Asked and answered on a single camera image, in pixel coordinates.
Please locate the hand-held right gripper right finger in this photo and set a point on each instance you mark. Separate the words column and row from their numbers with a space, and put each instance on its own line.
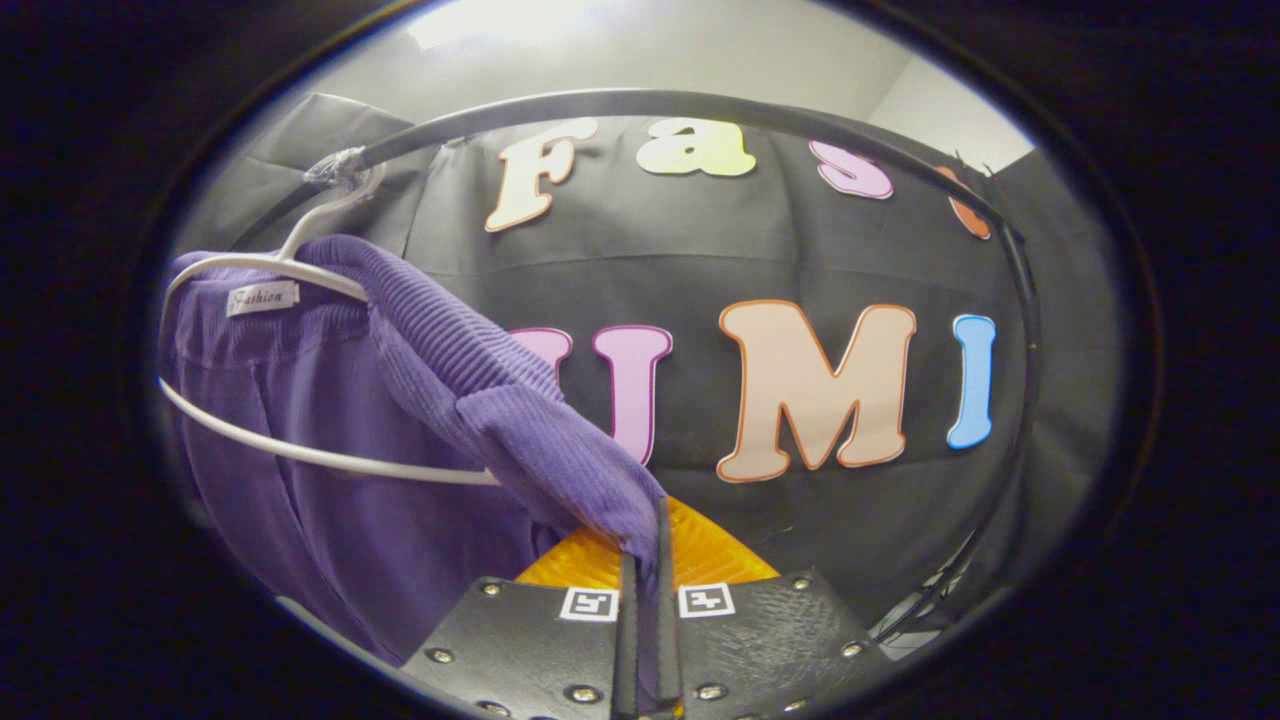
column 760, row 650

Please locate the black backdrop cloth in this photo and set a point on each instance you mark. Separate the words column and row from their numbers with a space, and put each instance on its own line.
column 700, row 250

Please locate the ceiling light panel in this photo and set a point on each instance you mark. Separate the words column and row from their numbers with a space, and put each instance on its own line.
column 500, row 20

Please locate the purple collared shirt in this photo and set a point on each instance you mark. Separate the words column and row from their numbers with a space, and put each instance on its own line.
column 350, row 520

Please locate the white taped-hook clothes hanger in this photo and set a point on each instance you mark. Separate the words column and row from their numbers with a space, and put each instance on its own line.
column 400, row 470

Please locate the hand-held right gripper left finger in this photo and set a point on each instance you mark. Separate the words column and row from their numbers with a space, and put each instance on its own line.
column 530, row 650

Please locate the black clothes rail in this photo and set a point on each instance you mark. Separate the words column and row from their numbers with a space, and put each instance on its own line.
column 650, row 101

